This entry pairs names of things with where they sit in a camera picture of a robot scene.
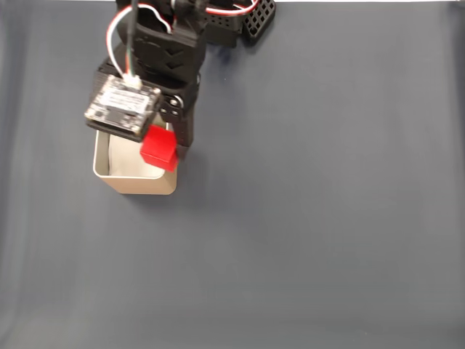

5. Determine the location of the red cube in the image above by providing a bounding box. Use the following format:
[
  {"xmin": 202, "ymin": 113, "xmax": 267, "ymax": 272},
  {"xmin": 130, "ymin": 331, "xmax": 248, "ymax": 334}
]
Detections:
[{"xmin": 139, "ymin": 124, "xmax": 179, "ymax": 172}]

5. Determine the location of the beige square metal box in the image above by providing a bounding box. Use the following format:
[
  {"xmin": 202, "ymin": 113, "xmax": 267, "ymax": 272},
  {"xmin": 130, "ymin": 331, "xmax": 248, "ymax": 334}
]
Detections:
[{"xmin": 92, "ymin": 121, "xmax": 179, "ymax": 196}]

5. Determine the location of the blue grey table mat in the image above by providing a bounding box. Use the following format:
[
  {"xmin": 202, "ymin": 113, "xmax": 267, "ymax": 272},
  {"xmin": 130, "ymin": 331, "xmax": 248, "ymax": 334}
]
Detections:
[{"xmin": 0, "ymin": 1, "xmax": 465, "ymax": 349}]

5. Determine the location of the black camera cable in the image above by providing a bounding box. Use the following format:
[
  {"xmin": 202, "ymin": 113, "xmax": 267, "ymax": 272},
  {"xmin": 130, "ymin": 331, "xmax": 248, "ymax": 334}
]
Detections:
[{"xmin": 126, "ymin": 0, "xmax": 142, "ymax": 79}]

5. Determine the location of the red white servo cable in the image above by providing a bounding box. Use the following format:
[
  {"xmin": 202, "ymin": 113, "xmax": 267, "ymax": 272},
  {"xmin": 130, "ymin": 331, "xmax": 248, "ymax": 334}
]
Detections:
[
  {"xmin": 198, "ymin": 0, "xmax": 263, "ymax": 18},
  {"xmin": 105, "ymin": 5, "xmax": 174, "ymax": 81}
]

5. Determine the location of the bare camera circuit board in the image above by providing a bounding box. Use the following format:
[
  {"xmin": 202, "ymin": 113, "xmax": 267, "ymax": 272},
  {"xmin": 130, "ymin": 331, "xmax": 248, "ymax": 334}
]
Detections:
[{"xmin": 84, "ymin": 74, "xmax": 163, "ymax": 143}]

